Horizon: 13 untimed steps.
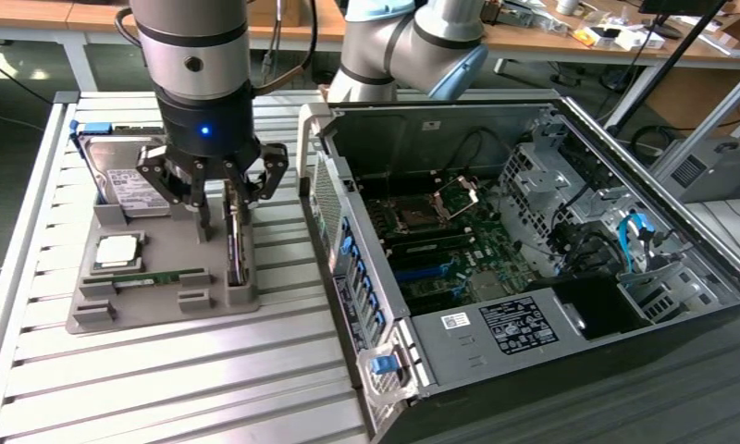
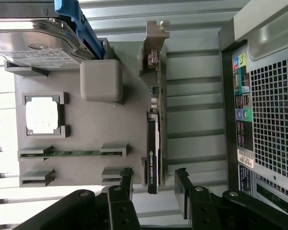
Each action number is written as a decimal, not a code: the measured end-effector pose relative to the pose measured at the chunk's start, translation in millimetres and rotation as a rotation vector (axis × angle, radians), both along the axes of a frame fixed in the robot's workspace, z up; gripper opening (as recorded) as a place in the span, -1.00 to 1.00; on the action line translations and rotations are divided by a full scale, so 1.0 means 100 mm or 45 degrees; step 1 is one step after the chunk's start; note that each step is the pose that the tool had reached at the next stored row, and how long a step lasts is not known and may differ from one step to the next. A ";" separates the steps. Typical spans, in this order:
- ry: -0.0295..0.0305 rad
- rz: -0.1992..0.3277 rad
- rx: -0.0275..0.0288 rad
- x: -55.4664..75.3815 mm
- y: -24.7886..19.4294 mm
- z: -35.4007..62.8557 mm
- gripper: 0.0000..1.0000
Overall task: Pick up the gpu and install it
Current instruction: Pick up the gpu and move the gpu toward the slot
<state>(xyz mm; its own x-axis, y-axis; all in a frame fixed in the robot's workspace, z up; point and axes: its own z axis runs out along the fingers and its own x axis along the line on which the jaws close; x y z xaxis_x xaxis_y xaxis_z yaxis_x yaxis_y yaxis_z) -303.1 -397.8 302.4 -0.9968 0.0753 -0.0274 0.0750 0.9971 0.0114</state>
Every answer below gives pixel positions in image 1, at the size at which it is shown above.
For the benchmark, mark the aluminium frame profile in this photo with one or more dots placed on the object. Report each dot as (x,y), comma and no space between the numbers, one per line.
(703,122)

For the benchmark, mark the metal socket cover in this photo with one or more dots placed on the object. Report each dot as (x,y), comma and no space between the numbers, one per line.
(464,180)

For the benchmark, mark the silver chipset heat sink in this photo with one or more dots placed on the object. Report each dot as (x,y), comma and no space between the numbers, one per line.
(488,286)

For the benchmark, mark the wooden desk grey legs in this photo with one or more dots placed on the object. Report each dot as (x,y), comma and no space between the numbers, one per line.
(37,23)
(543,39)

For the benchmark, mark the grey metal disk bay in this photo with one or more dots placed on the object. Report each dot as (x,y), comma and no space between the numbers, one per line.
(531,180)

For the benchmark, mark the orange white box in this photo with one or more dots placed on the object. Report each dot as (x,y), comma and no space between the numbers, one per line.
(586,36)

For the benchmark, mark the graphics card with silver bracket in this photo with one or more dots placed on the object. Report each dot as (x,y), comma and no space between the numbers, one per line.
(237,250)

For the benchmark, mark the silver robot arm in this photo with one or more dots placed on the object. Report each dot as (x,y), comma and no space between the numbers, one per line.
(191,51)

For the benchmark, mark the metal slat table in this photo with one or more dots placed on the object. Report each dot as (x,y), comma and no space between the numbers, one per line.
(160,370)

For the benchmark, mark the small white box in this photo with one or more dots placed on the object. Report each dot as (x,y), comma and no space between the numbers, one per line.
(638,42)

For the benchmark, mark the green RAM stick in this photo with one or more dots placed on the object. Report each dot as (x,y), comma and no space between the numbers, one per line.
(160,277)

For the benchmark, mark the open grey PC case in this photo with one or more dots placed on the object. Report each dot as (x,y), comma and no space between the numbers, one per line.
(505,115)

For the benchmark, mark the silver CPU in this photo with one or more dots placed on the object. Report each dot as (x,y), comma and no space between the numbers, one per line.
(117,252)

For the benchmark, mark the green motherboard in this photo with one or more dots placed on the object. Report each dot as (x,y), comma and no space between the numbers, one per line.
(487,240)

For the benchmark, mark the white cup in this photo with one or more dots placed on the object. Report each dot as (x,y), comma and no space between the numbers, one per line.
(568,5)

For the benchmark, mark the black monitor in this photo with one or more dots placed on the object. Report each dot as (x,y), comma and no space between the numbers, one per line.
(672,5)

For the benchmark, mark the CPU socket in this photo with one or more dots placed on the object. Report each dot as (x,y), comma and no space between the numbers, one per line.
(416,215)

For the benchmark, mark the grey equipment box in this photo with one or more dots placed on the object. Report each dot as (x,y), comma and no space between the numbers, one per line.
(722,176)

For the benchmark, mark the silver metal device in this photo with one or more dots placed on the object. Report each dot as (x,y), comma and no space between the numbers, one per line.
(520,14)

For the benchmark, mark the RAM stick with black chips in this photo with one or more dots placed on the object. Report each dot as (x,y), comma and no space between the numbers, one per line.
(432,250)

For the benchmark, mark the black stand pole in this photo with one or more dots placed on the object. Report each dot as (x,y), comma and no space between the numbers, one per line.
(686,46)

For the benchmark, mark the hard disk with blue carrier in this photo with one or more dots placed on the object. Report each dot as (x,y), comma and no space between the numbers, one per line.
(113,152)

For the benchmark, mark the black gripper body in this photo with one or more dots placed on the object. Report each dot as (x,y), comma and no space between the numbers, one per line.
(207,125)

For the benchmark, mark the grey parts rack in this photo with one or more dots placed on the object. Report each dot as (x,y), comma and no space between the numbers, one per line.
(160,259)

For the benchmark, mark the grey power supply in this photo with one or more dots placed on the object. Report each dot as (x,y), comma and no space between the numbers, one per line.
(444,365)

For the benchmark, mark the blue case latch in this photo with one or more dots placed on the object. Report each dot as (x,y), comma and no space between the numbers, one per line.
(383,365)

